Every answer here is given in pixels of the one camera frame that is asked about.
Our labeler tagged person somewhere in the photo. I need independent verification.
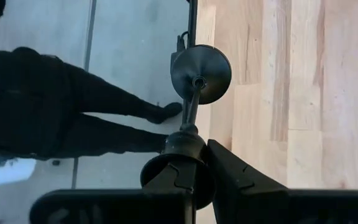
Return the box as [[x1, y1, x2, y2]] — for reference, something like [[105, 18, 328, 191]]
[[0, 0, 185, 162]]

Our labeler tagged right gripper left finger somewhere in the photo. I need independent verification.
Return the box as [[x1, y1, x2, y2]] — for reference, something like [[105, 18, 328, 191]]
[[127, 159, 198, 224]]

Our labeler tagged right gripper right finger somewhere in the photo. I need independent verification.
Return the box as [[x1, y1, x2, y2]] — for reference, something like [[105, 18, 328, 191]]
[[206, 139, 289, 224]]

